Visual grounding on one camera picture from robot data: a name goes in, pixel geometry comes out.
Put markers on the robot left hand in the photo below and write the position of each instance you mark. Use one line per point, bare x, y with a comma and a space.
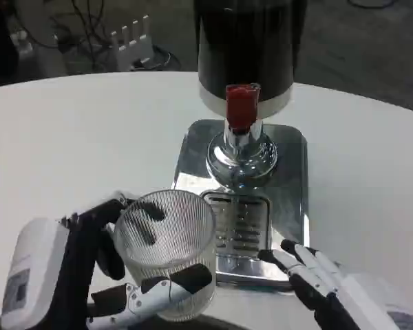
75, 240

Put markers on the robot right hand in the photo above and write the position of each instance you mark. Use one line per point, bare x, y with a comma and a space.
316, 295

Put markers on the clear ribbed glass cup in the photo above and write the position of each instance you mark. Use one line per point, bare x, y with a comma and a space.
179, 240

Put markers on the steel drip tray grid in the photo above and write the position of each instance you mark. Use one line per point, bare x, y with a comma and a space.
241, 223

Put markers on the white power adapter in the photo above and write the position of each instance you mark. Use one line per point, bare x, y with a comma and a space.
22, 41

